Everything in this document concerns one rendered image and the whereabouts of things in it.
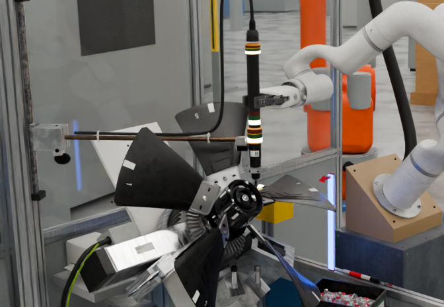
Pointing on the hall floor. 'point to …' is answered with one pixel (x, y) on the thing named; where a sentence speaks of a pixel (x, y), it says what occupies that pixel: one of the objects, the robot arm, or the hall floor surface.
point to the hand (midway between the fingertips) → (254, 101)
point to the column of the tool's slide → (20, 162)
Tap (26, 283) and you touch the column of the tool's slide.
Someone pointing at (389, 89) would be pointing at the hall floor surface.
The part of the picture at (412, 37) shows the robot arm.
